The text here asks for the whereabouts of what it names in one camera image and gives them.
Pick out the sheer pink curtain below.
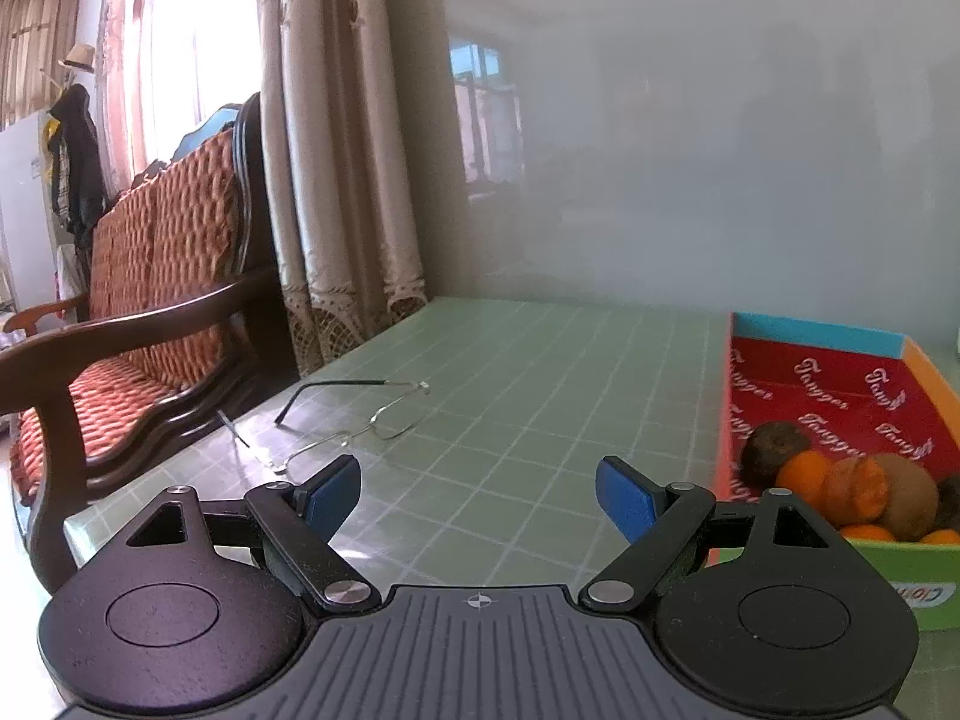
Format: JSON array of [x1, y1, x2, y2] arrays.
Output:
[[94, 0, 263, 196]]

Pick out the beige embroidered curtain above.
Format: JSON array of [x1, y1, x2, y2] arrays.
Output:
[[255, 0, 430, 377]]

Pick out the green checked tablecloth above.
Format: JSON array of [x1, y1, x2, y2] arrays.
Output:
[[64, 296, 960, 720]]

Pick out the dark brown round fruit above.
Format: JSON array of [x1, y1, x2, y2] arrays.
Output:
[[934, 476, 960, 531], [741, 422, 811, 496]]

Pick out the white refrigerator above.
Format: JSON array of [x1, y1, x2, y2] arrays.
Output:
[[0, 109, 65, 316]]

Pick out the peeled tangerine piece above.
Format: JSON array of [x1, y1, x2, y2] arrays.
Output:
[[821, 456, 891, 524]]

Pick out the brown kiwi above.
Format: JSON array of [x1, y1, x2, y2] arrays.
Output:
[[862, 454, 940, 541]]

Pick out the dark hanging clothes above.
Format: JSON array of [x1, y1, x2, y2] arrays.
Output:
[[41, 82, 113, 256]]

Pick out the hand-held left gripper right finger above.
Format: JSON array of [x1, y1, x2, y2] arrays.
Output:
[[579, 456, 824, 611]]

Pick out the straw hat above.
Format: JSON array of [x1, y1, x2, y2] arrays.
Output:
[[58, 41, 98, 76]]

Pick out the colourful cardboard box red lining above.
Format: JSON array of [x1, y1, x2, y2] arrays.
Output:
[[712, 311, 960, 631]]

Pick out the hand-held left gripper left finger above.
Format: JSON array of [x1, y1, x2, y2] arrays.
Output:
[[126, 454, 378, 612]]

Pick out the thin metal eyeglasses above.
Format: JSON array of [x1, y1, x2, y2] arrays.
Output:
[[217, 379, 432, 475]]

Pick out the dark wooden sofa orange cushions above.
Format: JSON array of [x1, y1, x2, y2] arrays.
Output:
[[0, 90, 301, 593]]

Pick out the brown wooden armchair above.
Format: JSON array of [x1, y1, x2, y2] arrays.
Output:
[[0, 292, 91, 350]]

